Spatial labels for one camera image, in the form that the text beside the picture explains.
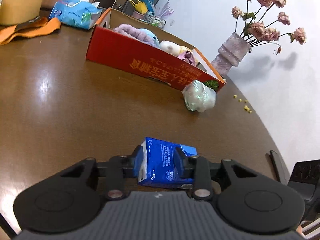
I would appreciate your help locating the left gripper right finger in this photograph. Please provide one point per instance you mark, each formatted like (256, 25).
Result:
(196, 168)

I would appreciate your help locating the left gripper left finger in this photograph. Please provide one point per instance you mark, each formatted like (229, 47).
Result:
(118, 169)

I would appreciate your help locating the blue pocket tissue pack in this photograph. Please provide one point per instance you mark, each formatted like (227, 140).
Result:
(158, 169)

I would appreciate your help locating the pale green plastic bag bundle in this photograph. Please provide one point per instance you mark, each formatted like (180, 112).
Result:
(198, 97)

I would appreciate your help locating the pink satin bonnet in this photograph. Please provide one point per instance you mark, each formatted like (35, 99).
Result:
(188, 57)

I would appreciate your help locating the white yellow plush toy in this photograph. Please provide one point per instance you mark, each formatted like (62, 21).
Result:
(173, 48)

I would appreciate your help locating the light blue plush ball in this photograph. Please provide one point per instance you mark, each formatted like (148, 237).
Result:
(151, 35)

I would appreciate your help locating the lilac knit cloth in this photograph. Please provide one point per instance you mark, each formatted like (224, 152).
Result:
(132, 32)

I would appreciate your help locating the black smartphone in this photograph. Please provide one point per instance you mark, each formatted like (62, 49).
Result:
(280, 169)

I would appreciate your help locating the pink textured vase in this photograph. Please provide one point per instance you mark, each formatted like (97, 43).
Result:
(230, 54)

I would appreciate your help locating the red cardboard box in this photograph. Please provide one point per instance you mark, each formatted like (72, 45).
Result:
(136, 57)

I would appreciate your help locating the yellow thermos jug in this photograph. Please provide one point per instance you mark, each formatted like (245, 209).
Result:
(19, 11)

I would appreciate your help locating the wire storage cart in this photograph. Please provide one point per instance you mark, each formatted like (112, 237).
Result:
(146, 11)

